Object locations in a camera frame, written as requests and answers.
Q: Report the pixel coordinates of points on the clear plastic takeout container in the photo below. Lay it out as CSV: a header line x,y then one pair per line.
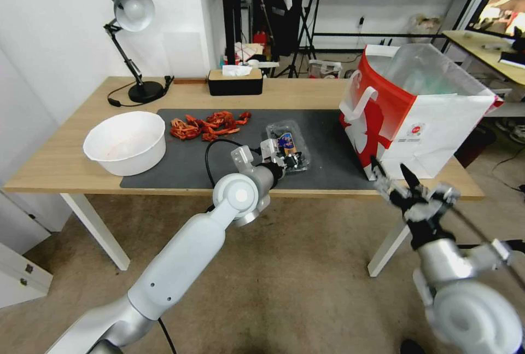
x,y
289,140

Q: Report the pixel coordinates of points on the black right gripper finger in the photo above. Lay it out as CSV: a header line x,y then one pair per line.
x,y
411,181
381,177

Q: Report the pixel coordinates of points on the red white takeout bag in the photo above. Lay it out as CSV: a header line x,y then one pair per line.
x,y
402,116

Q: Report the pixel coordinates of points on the black tripod stand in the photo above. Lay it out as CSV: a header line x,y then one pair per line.
x,y
303,21

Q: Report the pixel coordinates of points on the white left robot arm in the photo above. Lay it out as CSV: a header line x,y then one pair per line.
x,y
184,247

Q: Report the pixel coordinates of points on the pile of red food scraps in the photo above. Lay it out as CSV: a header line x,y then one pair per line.
x,y
209,124

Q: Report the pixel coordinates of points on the white round bowl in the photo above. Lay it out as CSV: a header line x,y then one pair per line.
x,y
125,142

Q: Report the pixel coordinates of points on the black tissue box wooden lid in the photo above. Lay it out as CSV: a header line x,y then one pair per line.
x,y
234,81

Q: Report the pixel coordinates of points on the dark grey table mat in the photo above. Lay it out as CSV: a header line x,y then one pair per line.
x,y
246,153

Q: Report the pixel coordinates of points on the white cabinet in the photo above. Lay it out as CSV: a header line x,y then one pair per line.
x,y
20,255

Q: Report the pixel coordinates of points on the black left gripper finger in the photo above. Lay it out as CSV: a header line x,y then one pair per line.
x,y
288,159
298,166

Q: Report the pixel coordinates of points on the white sneaker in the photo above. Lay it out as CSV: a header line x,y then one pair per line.
x,y
517,131

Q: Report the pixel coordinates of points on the wooden table white legs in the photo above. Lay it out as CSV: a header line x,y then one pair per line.
x,y
82,144

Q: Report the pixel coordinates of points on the black desk lamp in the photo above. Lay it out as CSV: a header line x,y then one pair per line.
x,y
131,13

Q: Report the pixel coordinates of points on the wooden side desk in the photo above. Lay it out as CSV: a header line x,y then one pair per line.
x,y
484,52

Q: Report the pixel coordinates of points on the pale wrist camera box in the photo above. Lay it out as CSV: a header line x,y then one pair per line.
x,y
271,149
445,195

